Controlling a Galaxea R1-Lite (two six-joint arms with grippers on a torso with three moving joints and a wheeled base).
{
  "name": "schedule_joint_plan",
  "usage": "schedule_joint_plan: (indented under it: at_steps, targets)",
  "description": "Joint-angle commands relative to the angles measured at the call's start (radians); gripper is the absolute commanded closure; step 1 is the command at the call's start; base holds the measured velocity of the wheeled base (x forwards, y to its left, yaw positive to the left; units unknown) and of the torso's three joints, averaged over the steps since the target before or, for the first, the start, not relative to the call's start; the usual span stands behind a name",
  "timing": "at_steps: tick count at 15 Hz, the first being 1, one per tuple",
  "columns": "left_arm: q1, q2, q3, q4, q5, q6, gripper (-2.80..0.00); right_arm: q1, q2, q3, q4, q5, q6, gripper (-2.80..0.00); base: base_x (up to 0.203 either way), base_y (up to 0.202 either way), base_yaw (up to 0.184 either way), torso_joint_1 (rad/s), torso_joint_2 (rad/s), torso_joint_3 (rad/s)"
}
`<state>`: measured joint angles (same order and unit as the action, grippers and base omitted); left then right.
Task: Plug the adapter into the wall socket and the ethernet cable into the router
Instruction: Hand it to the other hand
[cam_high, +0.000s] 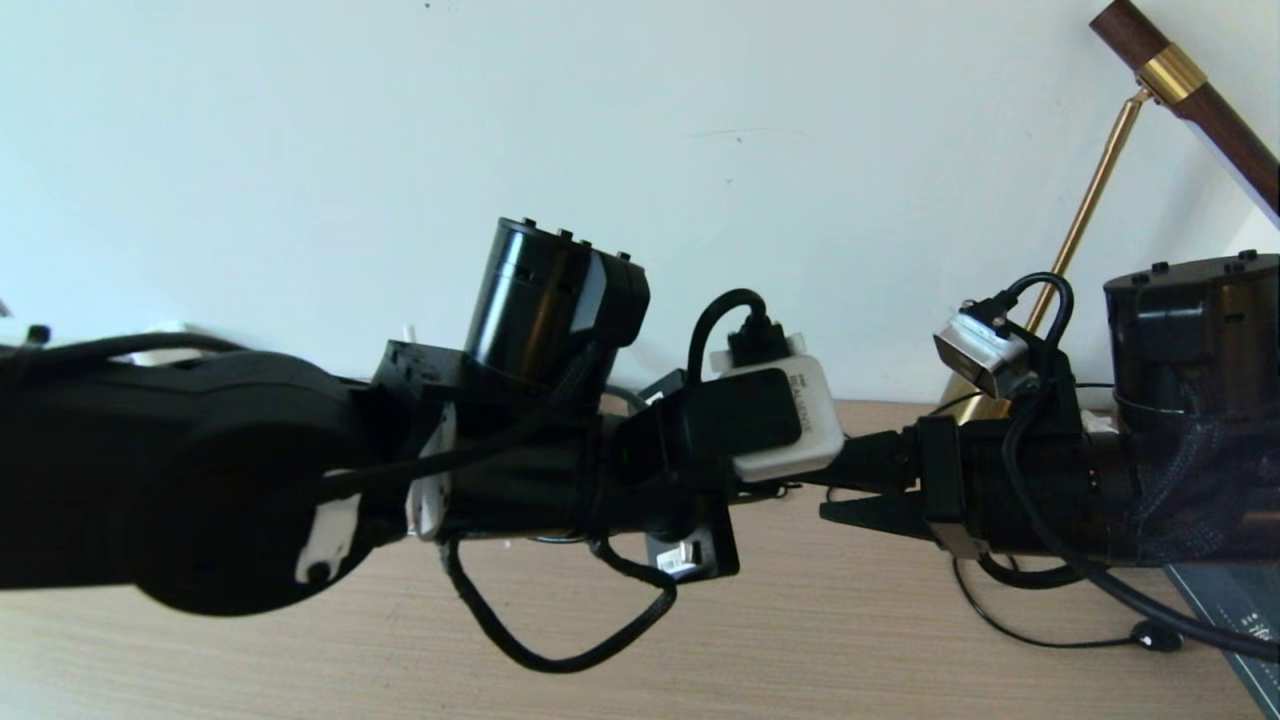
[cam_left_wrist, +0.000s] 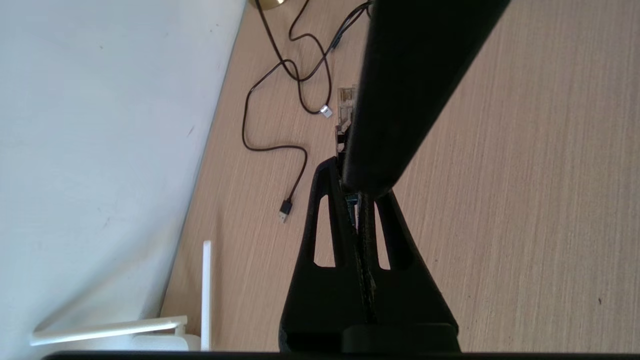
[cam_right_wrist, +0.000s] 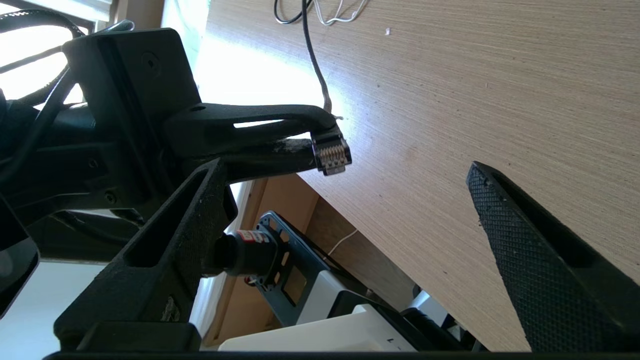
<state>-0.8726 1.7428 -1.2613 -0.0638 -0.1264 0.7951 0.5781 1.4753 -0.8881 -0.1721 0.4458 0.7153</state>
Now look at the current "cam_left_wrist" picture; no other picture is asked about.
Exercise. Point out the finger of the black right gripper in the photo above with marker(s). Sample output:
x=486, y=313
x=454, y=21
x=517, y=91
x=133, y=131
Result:
x=410, y=75

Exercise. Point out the white router with four antennas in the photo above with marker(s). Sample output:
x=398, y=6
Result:
x=206, y=290

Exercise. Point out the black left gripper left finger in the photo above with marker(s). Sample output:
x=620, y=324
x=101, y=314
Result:
x=320, y=300

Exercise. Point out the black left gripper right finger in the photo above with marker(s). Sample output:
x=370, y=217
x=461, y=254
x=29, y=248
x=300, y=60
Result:
x=405, y=300

